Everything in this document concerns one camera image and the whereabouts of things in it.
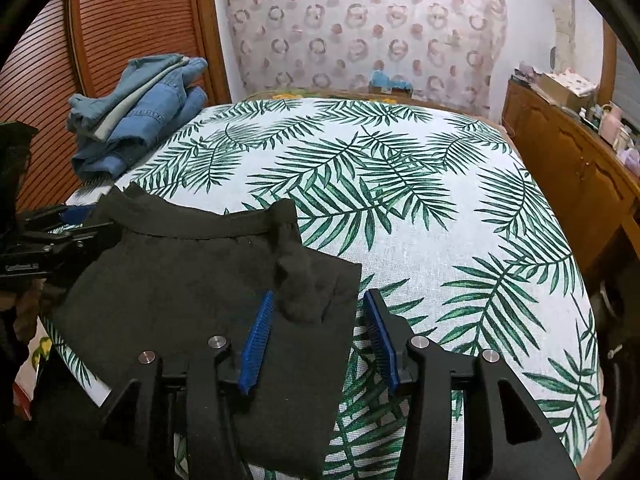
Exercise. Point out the palm leaf print sheet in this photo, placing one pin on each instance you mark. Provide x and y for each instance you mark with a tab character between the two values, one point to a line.
400	234

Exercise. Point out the window blind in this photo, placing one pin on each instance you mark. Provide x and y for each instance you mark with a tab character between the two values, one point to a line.
626	94

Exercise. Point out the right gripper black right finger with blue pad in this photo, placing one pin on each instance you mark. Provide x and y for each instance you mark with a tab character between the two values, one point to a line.
506	436

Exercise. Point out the folded blue jeans pile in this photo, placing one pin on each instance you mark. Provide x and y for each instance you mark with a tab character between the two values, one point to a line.
155	97

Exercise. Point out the circle patterned curtain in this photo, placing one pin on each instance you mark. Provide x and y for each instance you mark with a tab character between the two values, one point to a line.
447	49

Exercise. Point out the cardboard box with floral cloth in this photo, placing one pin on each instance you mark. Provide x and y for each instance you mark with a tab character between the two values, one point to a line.
568	89

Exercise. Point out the blue item at bed head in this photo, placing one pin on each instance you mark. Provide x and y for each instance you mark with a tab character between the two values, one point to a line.
381	83

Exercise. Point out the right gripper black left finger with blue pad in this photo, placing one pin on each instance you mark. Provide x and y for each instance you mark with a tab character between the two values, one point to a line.
191	394

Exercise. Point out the pink bottle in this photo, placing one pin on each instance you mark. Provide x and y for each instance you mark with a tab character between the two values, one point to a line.
610	123

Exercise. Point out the lavender small container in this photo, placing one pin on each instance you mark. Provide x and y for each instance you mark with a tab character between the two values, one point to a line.
630	158

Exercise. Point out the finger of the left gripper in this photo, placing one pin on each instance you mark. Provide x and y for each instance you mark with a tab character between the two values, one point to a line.
85	236
56	215

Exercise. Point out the brown louvered wardrobe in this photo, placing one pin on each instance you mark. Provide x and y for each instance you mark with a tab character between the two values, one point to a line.
82	46

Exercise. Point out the black pants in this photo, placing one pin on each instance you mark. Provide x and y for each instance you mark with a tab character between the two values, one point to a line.
179	276

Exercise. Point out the wooden sideboard cabinet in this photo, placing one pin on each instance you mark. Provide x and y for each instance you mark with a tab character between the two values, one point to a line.
594	197

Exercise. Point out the person's left hand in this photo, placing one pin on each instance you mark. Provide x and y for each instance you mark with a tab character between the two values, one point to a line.
28	307

